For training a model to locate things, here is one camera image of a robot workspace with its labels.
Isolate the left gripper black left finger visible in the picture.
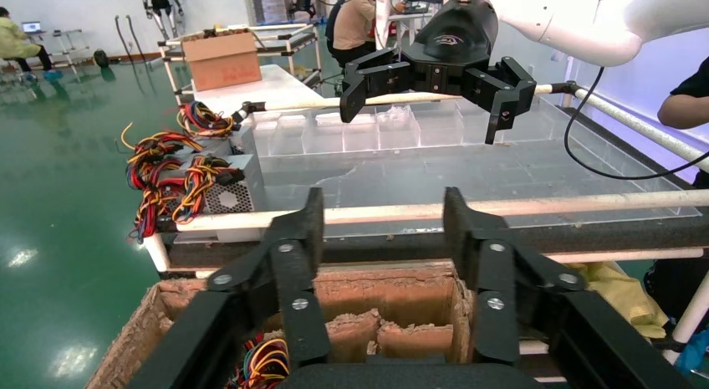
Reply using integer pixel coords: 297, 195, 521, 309
207, 187, 332, 370

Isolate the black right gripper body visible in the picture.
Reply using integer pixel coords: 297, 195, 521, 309
401, 0, 500, 96

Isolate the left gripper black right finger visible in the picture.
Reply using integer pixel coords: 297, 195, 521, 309
442, 187, 587, 366

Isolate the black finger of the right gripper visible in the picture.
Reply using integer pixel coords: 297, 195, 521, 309
464, 56, 538, 146
339, 47, 414, 125

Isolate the bare bystander forearm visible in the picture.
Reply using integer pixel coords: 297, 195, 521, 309
657, 91, 709, 131

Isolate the person in beige shirt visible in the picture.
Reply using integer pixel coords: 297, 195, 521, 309
325, 0, 390, 69

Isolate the clear acrylic divider tray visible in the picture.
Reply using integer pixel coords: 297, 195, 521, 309
252, 95, 701, 238

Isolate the worn cardboard box with dividers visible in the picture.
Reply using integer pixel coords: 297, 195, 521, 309
85, 261, 477, 389

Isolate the yellow cloth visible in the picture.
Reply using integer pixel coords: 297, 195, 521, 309
570, 261, 671, 340

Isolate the white pipe leg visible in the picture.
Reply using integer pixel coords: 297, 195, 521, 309
144, 233, 174, 274
661, 269, 709, 366

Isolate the closed brown cardboard box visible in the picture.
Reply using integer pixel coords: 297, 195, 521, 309
181, 28, 263, 93

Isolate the bystander black clothing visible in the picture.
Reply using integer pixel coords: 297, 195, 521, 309
644, 56, 709, 335

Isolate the blue cloth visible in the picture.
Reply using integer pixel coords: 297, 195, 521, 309
674, 330, 709, 377

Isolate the black white humanoid robot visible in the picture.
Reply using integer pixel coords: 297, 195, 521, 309
140, 0, 186, 39

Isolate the seated person in yellow coat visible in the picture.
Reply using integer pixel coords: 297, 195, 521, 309
0, 7, 63, 82

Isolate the silver power supply with cables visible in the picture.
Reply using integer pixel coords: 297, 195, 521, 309
176, 100, 258, 155
224, 335, 292, 389
125, 153, 267, 244
120, 121, 237, 174

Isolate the black hanging cable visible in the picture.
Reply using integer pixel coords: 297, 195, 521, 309
564, 66, 709, 182

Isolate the white pipe rail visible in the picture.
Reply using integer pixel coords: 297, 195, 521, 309
573, 87, 709, 174
174, 189, 709, 233
243, 84, 572, 113
545, 248, 709, 266

